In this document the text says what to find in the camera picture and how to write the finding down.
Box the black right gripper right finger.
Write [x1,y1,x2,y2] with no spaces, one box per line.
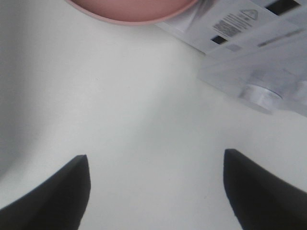
[223,149,307,230]

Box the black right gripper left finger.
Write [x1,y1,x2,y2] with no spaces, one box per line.
[0,155,91,230]

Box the pink round plate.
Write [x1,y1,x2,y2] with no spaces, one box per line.
[67,0,197,25]

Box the lower white microwave knob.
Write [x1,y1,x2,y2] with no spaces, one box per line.
[239,84,282,111]

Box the white microwave oven body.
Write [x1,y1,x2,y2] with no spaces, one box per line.
[158,0,307,115]

